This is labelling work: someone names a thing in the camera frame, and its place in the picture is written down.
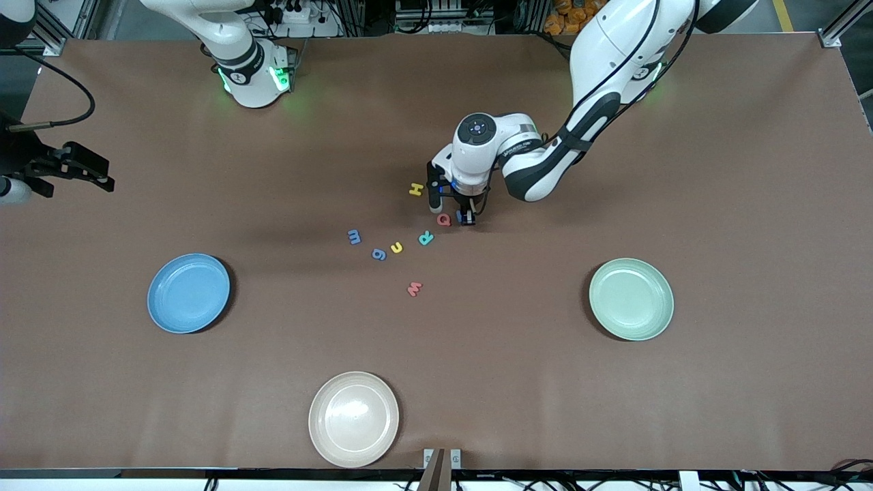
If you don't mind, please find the grey metal equipment rack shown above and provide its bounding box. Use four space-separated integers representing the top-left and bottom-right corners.
394 0 497 35

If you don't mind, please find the blue plate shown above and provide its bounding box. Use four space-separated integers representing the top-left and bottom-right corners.
147 253 231 335

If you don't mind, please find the green plate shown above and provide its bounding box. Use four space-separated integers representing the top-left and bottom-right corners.
589 257 675 342

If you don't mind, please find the bag of orange items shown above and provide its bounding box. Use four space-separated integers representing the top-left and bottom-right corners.
544 0 582 36

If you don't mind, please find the white power strip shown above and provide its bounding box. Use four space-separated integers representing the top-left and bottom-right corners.
269 0 321 25

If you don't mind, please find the beige plate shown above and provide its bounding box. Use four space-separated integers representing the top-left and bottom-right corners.
308 371 400 468

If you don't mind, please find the brown table cover sheet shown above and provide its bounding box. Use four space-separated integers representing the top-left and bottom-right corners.
0 33 873 473

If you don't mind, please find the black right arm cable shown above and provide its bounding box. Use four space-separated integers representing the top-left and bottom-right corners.
7 48 96 132

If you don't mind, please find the aluminium frame strut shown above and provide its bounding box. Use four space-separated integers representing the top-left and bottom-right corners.
10 0 89 57
820 0 873 48

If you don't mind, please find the camera post with brackets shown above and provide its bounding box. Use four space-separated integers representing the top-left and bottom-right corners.
417 448 462 491

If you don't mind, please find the white table frame rail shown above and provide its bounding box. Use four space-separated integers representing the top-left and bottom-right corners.
0 468 873 491

